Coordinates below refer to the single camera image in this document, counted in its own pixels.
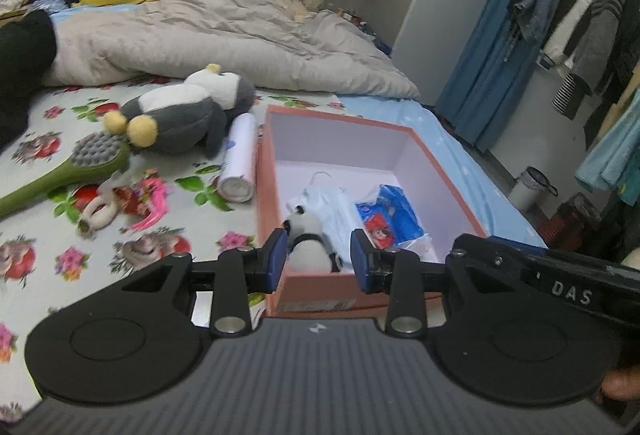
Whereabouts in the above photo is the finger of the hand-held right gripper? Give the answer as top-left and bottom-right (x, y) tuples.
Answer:
(451, 233), (551, 288)

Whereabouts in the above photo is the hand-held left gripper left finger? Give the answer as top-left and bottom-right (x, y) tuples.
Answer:
(122, 228), (290, 337)

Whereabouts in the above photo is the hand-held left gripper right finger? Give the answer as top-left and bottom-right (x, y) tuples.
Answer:
(351, 229), (521, 336)

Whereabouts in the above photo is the small panda plush toy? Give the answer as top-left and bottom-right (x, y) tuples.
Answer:
(282, 205), (346, 274)

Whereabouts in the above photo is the blue snack packet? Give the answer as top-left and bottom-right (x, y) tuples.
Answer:
(354, 184), (431, 252)

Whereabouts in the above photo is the bag of blue face masks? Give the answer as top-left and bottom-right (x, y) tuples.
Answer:
(287, 171), (358, 266)

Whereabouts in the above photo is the orange cardboard box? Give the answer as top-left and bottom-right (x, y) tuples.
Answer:
(255, 104), (488, 318)

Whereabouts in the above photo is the person's right hand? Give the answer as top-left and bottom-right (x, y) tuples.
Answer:
(600, 357), (640, 404)

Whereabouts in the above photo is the white trash bin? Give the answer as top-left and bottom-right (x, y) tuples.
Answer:
(507, 166), (558, 214)

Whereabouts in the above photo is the white paper card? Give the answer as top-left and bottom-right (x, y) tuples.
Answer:
(191, 292), (217, 330)

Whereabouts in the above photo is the white cylindrical bottle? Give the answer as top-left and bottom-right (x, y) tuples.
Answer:
(216, 112), (259, 204)

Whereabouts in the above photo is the hanging teal garment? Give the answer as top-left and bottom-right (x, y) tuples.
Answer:
(575, 90), (640, 207)

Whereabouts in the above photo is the pink haired doll toy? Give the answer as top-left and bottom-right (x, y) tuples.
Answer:
(75, 169), (168, 240)

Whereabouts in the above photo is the grey penguin plush toy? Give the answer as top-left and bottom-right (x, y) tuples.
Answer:
(102, 64), (257, 161)

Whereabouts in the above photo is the blue curtain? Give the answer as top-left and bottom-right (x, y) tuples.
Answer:
(434, 0), (586, 153)

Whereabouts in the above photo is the green bath brush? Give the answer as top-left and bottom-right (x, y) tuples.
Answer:
(0, 131), (132, 219)

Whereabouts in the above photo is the floral printed bed mat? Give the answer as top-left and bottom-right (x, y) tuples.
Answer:
(0, 82), (346, 421)

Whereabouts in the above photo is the grey duvet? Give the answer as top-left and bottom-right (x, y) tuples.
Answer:
(42, 0), (421, 99)

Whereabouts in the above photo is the hanging white garment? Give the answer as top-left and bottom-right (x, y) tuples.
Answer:
(540, 0), (607, 67)

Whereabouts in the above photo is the row of small bottles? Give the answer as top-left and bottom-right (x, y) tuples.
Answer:
(335, 6), (363, 26)

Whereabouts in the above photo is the cream patterned cloth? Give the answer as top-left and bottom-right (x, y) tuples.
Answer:
(275, 0), (317, 21)

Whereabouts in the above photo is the hanging grey striped sweater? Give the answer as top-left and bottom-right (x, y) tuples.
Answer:
(552, 0), (637, 119)

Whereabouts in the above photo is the black clothing pile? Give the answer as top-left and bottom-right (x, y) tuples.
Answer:
(0, 9), (57, 151)

